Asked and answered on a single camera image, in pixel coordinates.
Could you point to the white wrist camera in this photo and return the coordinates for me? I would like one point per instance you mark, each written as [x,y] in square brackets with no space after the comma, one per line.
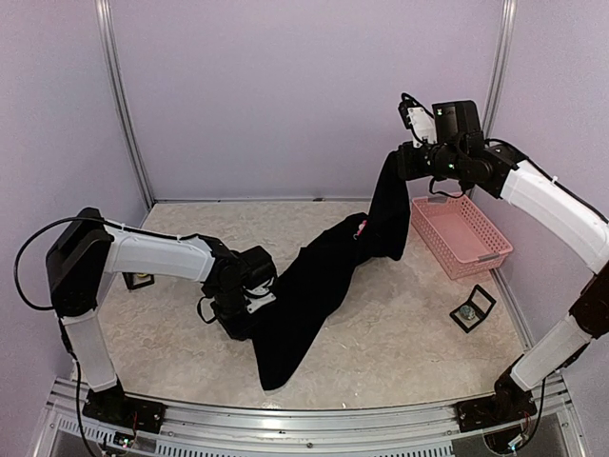
[418,120]
[259,297]

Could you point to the pink plastic basket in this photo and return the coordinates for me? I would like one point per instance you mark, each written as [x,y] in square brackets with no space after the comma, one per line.
[463,240]

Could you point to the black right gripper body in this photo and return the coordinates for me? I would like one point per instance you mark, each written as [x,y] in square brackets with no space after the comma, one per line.
[411,168]

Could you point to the black t-shirt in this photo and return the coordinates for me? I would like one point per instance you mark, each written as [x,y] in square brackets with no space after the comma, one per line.
[317,281]

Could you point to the teal round brooch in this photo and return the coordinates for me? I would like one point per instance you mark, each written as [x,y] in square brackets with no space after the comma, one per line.
[467,313]

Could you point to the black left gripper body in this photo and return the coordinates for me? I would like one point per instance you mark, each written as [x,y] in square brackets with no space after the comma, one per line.
[225,309]

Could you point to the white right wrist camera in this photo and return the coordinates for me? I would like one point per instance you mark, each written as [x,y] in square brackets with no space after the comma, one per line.
[418,120]

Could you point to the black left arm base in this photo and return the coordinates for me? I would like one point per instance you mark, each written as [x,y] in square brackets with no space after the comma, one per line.
[112,406]

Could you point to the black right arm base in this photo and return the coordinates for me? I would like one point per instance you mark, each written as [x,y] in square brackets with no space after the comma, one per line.
[507,403]

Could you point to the black brooch box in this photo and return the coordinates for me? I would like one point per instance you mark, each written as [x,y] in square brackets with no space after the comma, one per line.
[481,301]
[133,282]

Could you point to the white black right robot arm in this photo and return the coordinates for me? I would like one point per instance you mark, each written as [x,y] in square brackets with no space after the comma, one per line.
[449,143]

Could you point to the grey aluminium left corner post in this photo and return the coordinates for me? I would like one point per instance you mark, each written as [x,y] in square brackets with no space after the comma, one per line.
[119,95]

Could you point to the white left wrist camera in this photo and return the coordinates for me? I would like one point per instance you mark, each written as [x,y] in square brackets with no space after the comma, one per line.
[259,297]

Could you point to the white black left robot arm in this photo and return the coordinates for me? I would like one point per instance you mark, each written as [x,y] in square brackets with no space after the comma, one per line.
[237,284]

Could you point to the grey aluminium front rail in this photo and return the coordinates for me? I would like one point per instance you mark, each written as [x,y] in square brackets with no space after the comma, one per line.
[191,429]

